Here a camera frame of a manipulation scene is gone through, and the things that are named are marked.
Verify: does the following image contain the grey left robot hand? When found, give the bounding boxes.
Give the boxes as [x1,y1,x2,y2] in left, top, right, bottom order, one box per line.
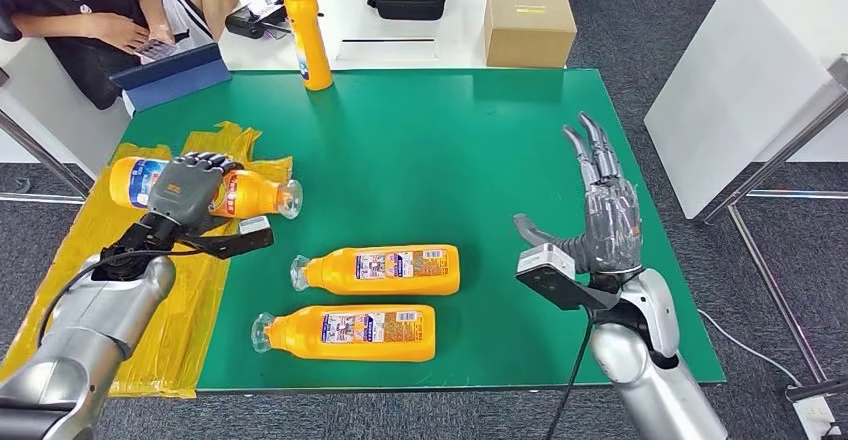
[146,152,243,236]

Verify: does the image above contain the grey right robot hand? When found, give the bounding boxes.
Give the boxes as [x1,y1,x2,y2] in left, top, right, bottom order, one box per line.
[513,112,644,277]

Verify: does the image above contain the orange detergent bottle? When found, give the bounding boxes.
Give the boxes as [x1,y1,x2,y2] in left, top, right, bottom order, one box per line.
[250,304,437,363]
[290,244,462,297]
[276,0,335,92]
[109,156,304,221]

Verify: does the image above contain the blue tablet case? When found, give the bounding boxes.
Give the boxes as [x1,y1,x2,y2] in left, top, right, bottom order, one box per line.
[110,42,232,115]

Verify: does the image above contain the yellow taped plastic sheet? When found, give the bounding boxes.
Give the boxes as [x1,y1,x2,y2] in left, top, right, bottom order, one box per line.
[0,121,293,400]

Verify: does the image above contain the white desk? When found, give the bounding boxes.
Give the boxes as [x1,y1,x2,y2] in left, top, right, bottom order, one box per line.
[0,38,130,180]

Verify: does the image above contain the black remote controller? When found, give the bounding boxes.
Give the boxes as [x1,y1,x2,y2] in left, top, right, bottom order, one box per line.
[225,0,325,41]

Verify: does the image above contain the large white table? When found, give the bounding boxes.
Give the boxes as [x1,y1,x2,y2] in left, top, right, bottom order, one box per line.
[643,0,848,221]

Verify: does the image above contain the green table mat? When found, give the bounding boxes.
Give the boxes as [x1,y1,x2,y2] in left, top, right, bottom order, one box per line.
[120,68,725,392]

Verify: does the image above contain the brown cardboard box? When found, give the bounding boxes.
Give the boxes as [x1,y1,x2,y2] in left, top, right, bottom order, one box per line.
[482,0,578,69]

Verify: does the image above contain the white power strip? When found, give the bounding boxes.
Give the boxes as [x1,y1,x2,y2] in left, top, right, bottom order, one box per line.
[793,397,846,440]

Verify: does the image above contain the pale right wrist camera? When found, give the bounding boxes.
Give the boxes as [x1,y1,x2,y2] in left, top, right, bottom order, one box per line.
[515,243,622,312]

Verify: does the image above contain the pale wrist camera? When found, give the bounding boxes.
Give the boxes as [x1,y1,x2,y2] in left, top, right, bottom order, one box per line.
[177,216,276,261]
[515,243,622,312]

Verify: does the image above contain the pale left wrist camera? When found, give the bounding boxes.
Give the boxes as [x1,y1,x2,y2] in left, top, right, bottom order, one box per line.
[177,216,276,261]

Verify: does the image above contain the metal table leg frame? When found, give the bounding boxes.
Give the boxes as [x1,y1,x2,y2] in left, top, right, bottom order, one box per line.
[0,110,92,206]

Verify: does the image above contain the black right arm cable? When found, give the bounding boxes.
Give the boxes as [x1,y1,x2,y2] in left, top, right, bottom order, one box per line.
[544,307,596,440]

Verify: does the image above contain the white floor cable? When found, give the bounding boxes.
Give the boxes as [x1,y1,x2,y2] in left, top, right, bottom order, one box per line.
[696,309,804,389]

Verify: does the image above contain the metal stand frame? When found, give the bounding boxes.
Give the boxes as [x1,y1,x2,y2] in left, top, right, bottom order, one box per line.
[700,52,848,406]

